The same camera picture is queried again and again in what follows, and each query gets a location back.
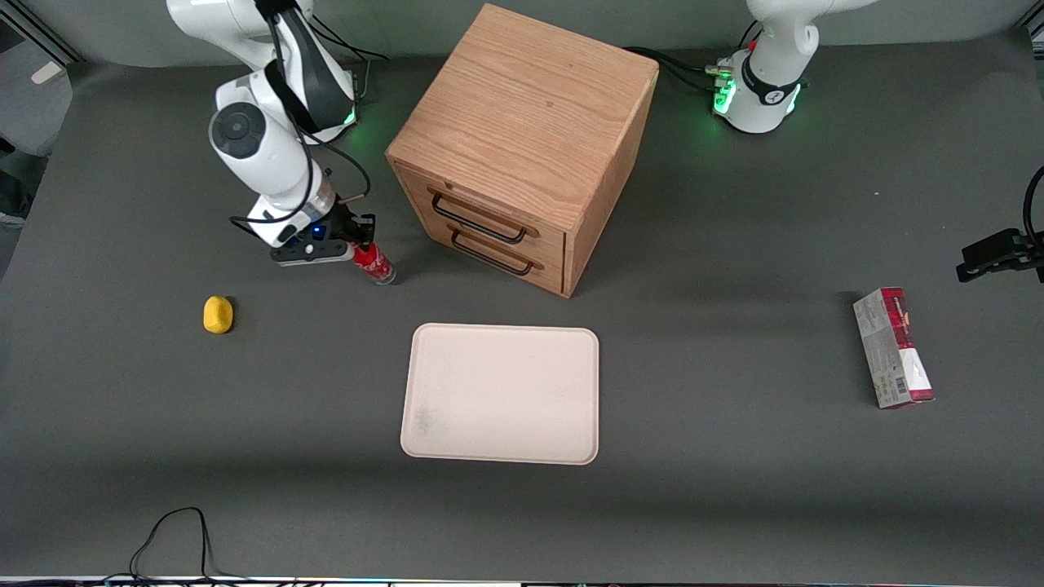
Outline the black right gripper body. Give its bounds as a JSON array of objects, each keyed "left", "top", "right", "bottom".
[{"left": 281, "top": 208, "right": 353, "bottom": 248}]

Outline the wooden drawer cabinet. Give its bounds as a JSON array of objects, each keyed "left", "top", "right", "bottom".
[{"left": 385, "top": 3, "right": 660, "bottom": 298}]

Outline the grey wrist camera bar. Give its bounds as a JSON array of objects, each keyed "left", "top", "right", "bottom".
[{"left": 272, "top": 240, "right": 356, "bottom": 267}]

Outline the yellow lemon-shaped object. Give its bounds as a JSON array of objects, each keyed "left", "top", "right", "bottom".
[{"left": 203, "top": 295, "right": 235, "bottom": 335}]

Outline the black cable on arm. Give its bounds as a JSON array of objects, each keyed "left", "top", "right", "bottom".
[{"left": 230, "top": 0, "right": 373, "bottom": 226}]

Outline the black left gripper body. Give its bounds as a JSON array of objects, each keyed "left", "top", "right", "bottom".
[{"left": 979, "top": 228, "right": 1044, "bottom": 284}]

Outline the black cable on table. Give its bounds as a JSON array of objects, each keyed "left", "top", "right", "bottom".
[{"left": 102, "top": 506, "right": 270, "bottom": 585}]

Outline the wooden drawer front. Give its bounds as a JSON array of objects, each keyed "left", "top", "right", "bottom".
[
  {"left": 414, "top": 214, "right": 567, "bottom": 296},
  {"left": 395, "top": 166, "right": 568, "bottom": 263}
]

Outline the cream rectangular tray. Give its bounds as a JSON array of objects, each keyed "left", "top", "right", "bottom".
[{"left": 400, "top": 323, "right": 600, "bottom": 466}]

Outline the black cable bundle at base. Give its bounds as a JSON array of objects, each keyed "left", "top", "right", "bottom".
[
  {"left": 308, "top": 15, "right": 391, "bottom": 103},
  {"left": 622, "top": 18, "right": 763, "bottom": 95}
]

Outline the red soda can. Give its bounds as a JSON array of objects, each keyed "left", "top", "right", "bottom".
[{"left": 353, "top": 242, "right": 397, "bottom": 285}]

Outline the black drawer handle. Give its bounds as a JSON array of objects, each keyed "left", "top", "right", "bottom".
[
  {"left": 449, "top": 228, "right": 536, "bottom": 276},
  {"left": 429, "top": 189, "right": 529, "bottom": 245}
]

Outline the black hanging cable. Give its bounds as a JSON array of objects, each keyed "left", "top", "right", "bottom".
[{"left": 1022, "top": 166, "right": 1044, "bottom": 245}]

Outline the red grey cardboard box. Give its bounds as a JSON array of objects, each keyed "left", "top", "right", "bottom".
[{"left": 852, "top": 286, "right": 936, "bottom": 410}]

